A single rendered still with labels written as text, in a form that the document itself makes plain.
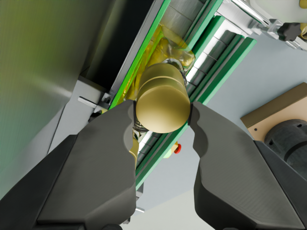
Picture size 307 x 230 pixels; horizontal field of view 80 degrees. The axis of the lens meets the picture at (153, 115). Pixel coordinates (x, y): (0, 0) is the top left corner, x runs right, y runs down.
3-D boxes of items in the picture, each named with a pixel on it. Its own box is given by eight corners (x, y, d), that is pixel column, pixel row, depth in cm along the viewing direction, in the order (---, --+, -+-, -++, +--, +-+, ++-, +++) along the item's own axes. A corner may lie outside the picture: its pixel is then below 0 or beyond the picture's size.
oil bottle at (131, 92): (145, 46, 42) (136, 77, 24) (166, 59, 43) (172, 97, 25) (134, 67, 45) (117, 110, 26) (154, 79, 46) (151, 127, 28)
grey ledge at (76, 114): (87, 67, 55) (71, 80, 45) (114, 81, 57) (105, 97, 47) (26, 222, 97) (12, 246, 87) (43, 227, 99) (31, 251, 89)
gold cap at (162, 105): (139, 61, 14) (132, 82, 10) (186, 63, 14) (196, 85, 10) (139, 103, 16) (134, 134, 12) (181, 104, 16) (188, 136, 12)
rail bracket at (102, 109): (92, 78, 47) (71, 101, 35) (117, 91, 48) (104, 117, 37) (87, 91, 49) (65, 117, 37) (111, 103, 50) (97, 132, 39)
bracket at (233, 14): (218, -6, 42) (228, -8, 36) (249, 18, 44) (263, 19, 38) (208, 10, 44) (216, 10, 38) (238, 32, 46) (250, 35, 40)
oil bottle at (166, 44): (161, 23, 40) (162, 37, 21) (182, 37, 41) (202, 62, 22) (148, 47, 42) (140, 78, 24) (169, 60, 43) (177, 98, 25)
